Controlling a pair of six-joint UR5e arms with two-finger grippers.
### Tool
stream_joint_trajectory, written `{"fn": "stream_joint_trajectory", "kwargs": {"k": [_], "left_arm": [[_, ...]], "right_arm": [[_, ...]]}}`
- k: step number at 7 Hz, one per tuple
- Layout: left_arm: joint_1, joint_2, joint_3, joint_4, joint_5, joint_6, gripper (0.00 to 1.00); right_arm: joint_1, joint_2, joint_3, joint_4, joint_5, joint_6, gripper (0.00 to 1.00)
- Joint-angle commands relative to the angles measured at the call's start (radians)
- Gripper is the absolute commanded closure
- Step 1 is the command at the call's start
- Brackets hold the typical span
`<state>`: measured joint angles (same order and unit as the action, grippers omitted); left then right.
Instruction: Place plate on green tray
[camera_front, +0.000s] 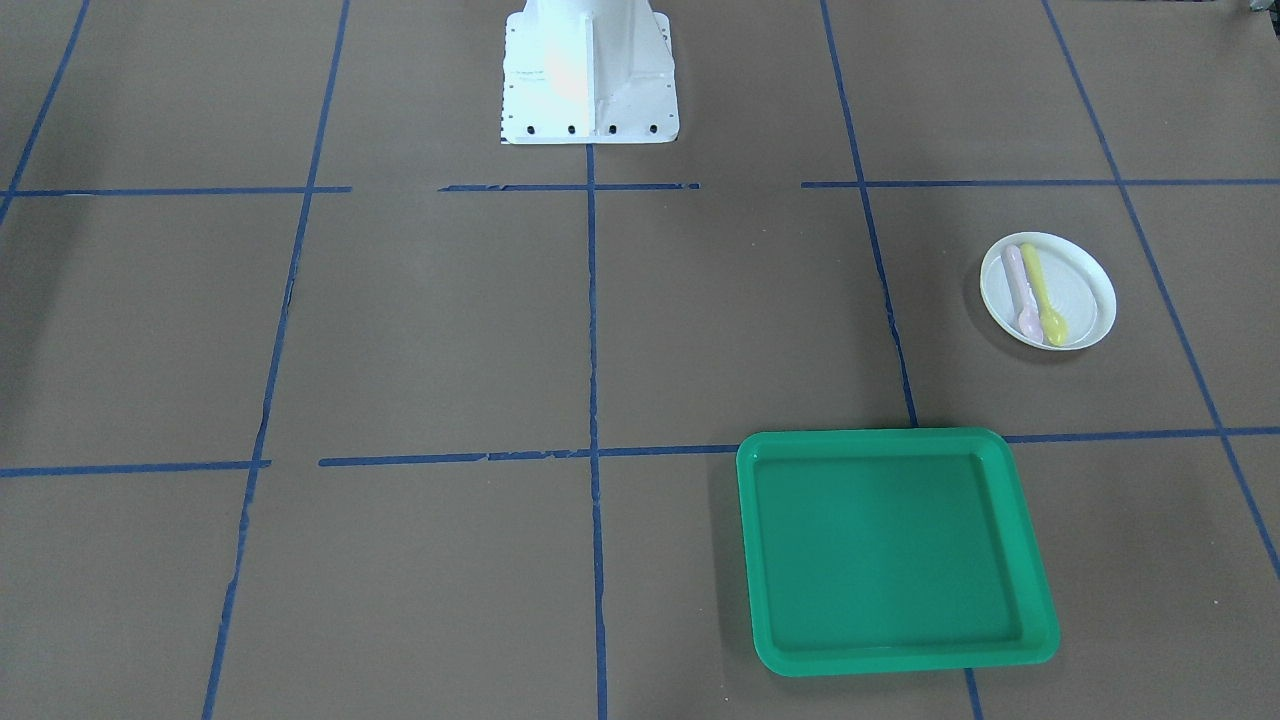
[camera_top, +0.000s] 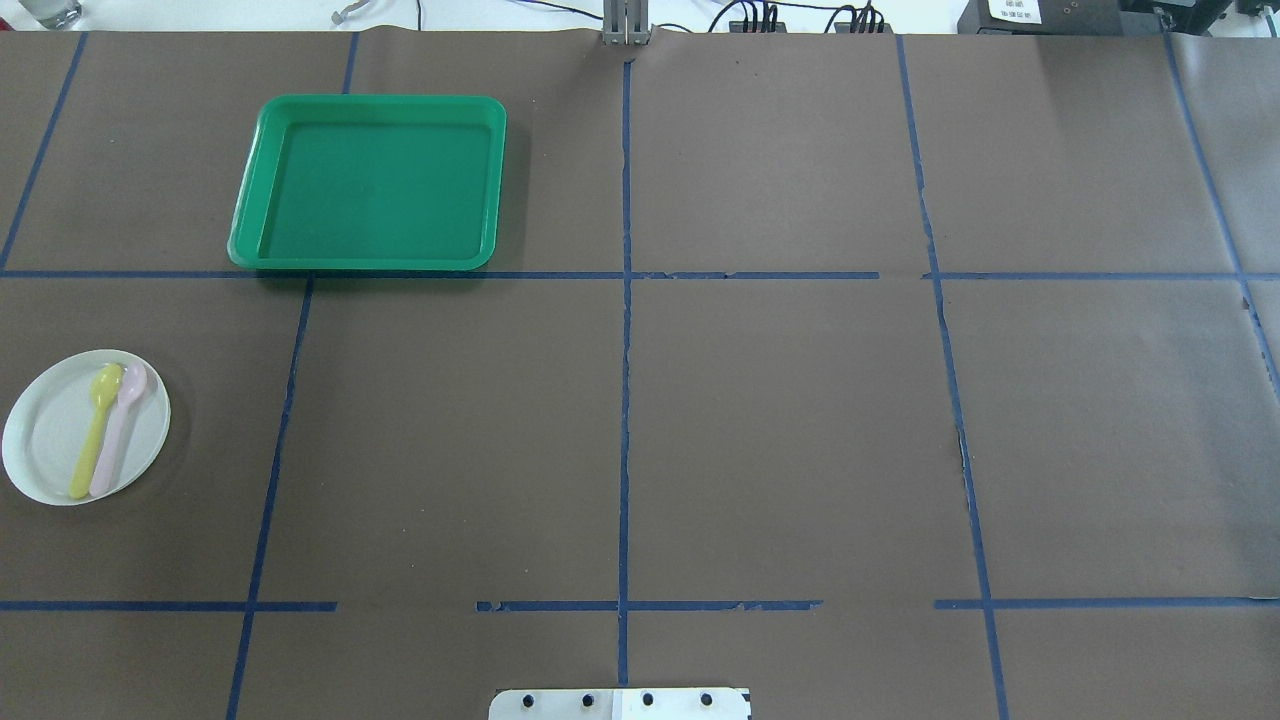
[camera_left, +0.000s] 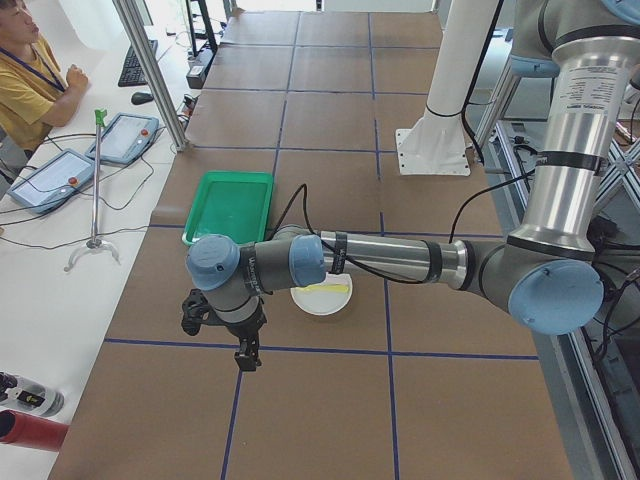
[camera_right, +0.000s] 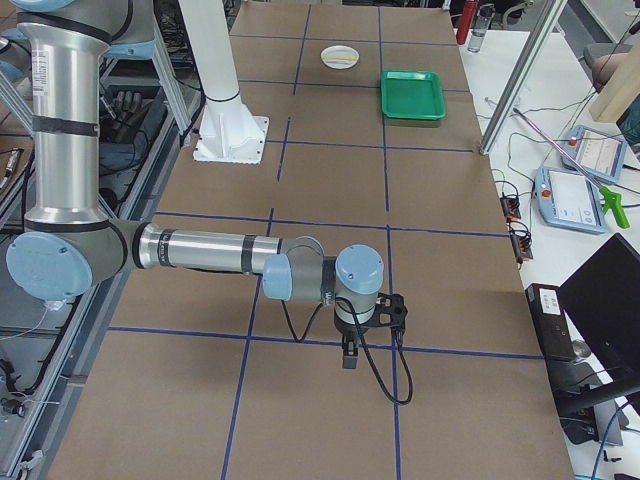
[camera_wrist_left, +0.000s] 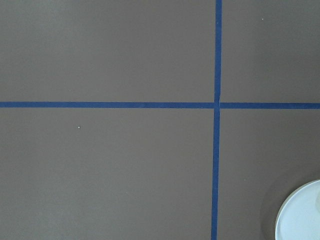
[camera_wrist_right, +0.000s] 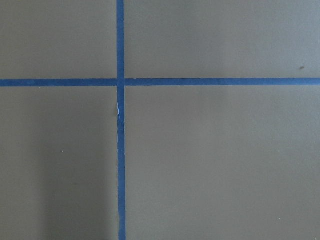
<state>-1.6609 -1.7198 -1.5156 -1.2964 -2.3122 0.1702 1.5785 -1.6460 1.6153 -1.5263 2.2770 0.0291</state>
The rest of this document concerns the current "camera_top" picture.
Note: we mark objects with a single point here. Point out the white round plate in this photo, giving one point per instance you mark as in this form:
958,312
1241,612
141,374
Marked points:
45,430

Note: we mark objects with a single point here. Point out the white camera post base plate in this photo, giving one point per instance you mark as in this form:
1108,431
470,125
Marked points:
623,703

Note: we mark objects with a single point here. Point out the yellow plastic spoon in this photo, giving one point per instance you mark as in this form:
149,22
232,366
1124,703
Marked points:
104,388

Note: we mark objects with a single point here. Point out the grey aluminium frame post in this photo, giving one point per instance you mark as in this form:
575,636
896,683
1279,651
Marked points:
626,22

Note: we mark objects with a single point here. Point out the pink plastic spoon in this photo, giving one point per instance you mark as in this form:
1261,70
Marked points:
132,387

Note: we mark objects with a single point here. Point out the green plastic tray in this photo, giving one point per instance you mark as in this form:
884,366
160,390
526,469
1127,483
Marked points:
371,183

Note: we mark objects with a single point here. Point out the black box with label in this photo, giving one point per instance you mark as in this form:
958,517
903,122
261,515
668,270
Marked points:
1059,18

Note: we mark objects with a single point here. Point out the clear water bottle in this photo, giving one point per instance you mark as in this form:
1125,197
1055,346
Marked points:
54,14

